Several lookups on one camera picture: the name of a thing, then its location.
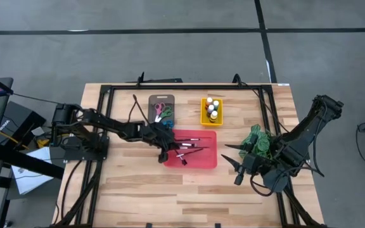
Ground potted plant with striped leaves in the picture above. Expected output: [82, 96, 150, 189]
[238, 123, 274, 160]

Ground grey translucent plastic bin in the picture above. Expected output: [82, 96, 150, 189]
[147, 94, 176, 129]

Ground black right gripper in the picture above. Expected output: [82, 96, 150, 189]
[221, 139, 278, 177]

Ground white paper sheet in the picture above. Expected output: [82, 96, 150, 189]
[11, 146, 55, 196]

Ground thin black taut cable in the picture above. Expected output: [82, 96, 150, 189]
[12, 92, 60, 105]

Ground green scissors handles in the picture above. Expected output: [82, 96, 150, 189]
[155, 106, 174, 123]

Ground black equipment box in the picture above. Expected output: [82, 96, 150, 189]
[0, 101, 48, 149]

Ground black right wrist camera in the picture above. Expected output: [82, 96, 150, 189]
[233, 167, 247, 186]

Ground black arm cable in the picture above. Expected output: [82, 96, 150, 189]
[127, 94, 154, 126]
[249, 104, 326, 198]

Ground yellow plastic basket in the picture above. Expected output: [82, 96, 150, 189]
[200, 97, 224, 128]

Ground black brush with silver ferrule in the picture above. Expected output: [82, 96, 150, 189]
[176, 148, 205, 158]

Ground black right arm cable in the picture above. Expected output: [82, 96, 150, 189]
[249, 104, 326, 198]

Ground pink scissors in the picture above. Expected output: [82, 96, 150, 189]
[153, 102, 166, 123]

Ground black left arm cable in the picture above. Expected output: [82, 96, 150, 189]
[127, 94, 154, 126]

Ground pink translucent plastic bin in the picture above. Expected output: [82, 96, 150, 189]
[163, 129, 219, 170]

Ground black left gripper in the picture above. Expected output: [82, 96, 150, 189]
[134, 122, 181, 164]

